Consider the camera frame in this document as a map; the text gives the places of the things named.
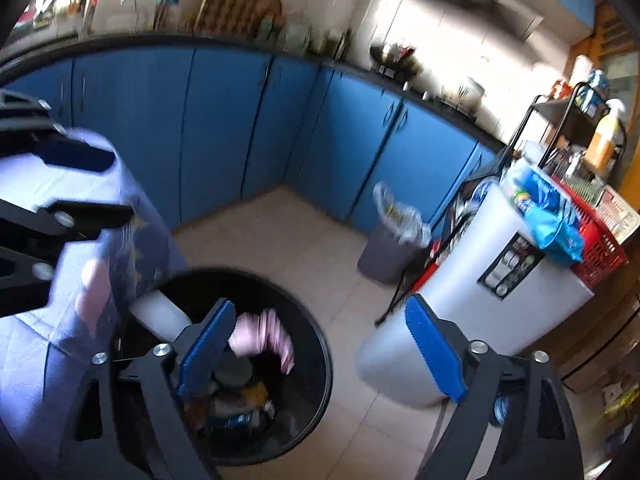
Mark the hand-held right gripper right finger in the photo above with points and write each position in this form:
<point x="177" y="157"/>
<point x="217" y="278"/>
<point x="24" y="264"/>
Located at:
<point x="435" y="350"/>

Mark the black wok with lid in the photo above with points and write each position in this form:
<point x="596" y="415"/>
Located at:
<point x="395" y="57"/>

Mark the grey bin with plastic bag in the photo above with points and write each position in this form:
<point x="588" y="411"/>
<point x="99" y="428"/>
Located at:
<point x="382" y="255"/>

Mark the white cylinder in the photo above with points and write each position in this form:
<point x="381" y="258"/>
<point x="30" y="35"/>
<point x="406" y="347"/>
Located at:
<point x="160" y="312"/>

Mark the orange spray bottle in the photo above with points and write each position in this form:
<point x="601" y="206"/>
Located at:
<point x="602" y="145"/>

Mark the blue printed tablecloth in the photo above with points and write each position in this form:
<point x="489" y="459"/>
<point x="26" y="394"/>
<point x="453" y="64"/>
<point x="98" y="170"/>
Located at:
<point x="30" y="340"/>

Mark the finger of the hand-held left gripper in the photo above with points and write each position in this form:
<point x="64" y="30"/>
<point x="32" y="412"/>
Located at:
<point x="75" y="220"/>
<point x="75" y="155"/>

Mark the white washing machine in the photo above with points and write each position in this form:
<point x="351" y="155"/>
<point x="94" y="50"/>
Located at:
<point x="450" y="285"/>

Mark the red plastic basket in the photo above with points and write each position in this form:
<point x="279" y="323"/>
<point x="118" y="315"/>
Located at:
<point x="600" y="250"/>

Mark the black round waste bin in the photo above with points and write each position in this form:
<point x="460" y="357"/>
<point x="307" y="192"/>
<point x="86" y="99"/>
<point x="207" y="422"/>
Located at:
<point x="310" y="350"/>

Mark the blue kitchen base cabinets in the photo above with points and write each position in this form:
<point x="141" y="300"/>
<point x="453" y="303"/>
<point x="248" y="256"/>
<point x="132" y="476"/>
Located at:
<point x="225" y="120"/>

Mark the white ceramic pot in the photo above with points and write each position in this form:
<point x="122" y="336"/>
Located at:
<point x="470" y="92"/>

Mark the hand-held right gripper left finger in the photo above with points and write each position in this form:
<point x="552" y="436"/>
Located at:
<point x="207" y="345"/>

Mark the black metal shelf rack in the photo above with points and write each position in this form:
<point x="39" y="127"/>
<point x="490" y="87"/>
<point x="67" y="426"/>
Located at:
<point x="565" y="110"/>

